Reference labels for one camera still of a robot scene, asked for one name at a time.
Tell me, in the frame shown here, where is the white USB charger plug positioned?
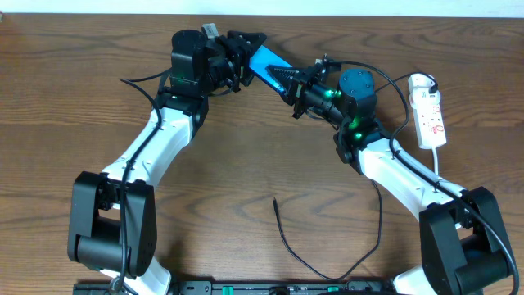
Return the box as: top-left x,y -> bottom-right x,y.
408,73 -> 437,93

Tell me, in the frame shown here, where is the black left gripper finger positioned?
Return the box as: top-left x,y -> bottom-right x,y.
227,30 -> 267,53
239,67 -> 255,87

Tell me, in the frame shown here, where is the white power strip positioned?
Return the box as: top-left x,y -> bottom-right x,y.
409,88 -> 447,149

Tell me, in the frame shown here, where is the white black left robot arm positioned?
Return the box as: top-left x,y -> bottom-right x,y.
67,24 -> 267,294

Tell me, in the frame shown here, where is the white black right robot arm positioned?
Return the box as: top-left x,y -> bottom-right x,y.
255,58 -> 520,294

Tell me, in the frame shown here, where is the blue Samsung Galaxy smartphone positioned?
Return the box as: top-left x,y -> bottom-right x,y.
249,45 -> 292,94

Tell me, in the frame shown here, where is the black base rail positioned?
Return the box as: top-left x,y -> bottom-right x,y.
73,279 -> 396,295

